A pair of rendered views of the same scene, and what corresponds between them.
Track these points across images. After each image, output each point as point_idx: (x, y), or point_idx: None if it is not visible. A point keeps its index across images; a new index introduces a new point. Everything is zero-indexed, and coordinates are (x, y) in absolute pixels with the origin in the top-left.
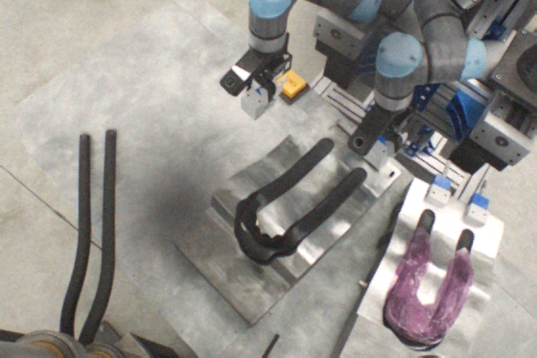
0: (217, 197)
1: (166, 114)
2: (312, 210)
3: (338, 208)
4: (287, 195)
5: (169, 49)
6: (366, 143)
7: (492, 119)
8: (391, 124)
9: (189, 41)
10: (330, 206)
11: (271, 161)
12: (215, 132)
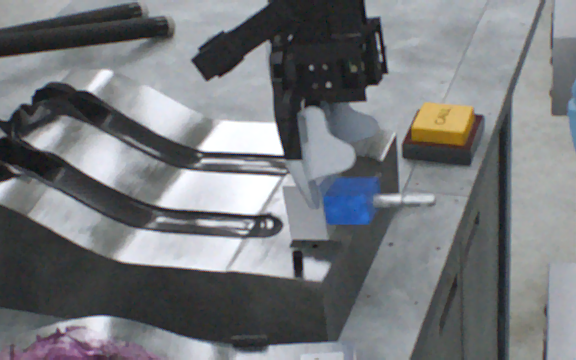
0: (66, 75)
1: (249, 58)
2: (126, 196)
3: (159, 233)
4: (136, 155)
5: (387, 10)
6: (212, 42)
7: (571, 275)
8: (280, 42)
9: (426, 19)
10: (159, 226)
11: (205, 128)
12: (257, 110)
